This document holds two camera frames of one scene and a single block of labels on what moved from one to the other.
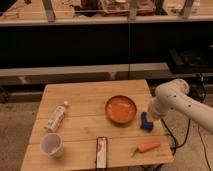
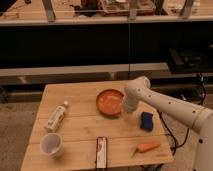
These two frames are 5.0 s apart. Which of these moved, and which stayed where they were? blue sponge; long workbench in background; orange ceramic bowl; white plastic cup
Moved: orange ceramic bowl
Stayed: long workbench in background; white plastic cup; blue sponge
